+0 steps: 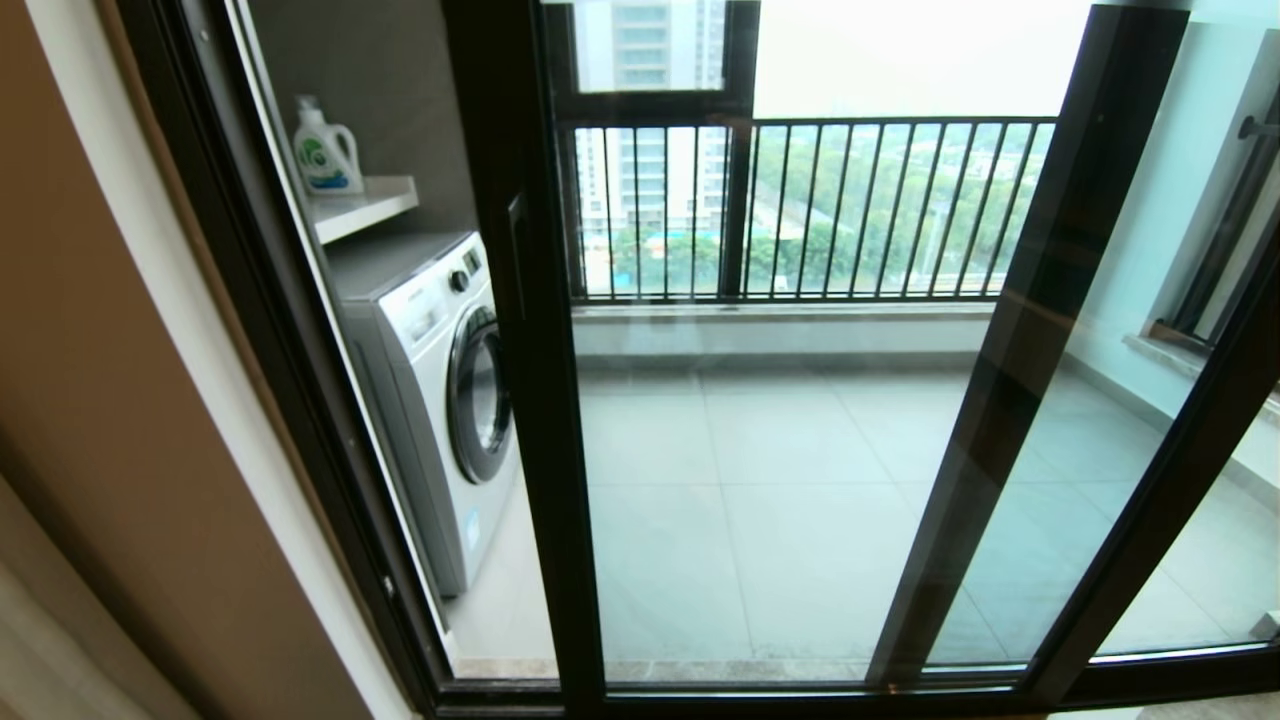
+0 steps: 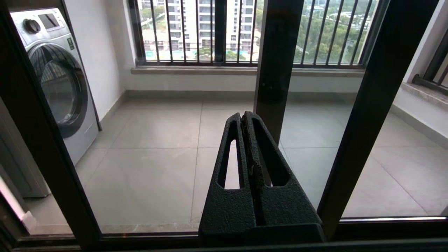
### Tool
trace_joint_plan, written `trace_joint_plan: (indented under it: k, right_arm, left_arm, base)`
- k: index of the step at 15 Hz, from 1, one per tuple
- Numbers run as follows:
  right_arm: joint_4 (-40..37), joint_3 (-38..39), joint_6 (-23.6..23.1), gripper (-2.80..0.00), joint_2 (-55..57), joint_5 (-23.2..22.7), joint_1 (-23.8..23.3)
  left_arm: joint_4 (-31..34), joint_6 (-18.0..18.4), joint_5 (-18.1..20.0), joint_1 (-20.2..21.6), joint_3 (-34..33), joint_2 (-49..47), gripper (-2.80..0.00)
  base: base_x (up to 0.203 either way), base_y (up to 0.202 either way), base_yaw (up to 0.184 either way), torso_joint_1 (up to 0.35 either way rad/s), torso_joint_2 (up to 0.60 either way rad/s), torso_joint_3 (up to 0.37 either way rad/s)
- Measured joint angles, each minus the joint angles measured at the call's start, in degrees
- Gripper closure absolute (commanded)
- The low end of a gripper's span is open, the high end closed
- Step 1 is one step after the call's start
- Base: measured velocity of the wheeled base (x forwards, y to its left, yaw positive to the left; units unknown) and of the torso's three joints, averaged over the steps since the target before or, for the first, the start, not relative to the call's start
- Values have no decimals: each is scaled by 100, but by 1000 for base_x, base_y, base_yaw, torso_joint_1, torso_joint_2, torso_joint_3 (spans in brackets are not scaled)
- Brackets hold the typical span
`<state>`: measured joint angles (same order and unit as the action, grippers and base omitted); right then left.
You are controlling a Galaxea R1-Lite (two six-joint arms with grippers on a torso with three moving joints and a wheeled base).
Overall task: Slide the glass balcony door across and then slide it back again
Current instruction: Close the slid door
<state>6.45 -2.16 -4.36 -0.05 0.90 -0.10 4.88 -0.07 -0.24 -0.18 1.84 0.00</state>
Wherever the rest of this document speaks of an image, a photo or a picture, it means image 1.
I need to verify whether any black framed sliding glass door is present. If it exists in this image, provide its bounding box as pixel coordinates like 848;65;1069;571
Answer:
445;0;1280;720
112;0;1280;720

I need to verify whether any white detergent bottle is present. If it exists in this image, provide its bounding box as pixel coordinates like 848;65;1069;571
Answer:
293;95;365;195

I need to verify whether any short grey stone window sill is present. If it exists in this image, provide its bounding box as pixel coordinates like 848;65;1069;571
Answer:
1120;332;1280;421

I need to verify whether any white front-load washing machine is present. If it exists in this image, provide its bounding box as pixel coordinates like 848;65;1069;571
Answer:
330;230;523;599

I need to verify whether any white wall shelf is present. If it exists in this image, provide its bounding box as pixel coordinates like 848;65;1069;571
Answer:
312;175;420;244

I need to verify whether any short black window railing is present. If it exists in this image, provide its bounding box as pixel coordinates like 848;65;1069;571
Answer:
1150;90;1280;351

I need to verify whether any black framed fixed glass panel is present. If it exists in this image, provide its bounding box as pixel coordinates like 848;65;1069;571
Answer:
865;0;1280;691

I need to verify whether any long black balcony railing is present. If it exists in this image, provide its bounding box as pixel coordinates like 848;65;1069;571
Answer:
553;115;1059;304

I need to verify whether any long grey stone window sill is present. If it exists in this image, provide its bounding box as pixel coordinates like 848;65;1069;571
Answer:
565;300;996;327

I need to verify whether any black window frame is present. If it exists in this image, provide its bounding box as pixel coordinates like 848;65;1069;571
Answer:
545;0;761;301

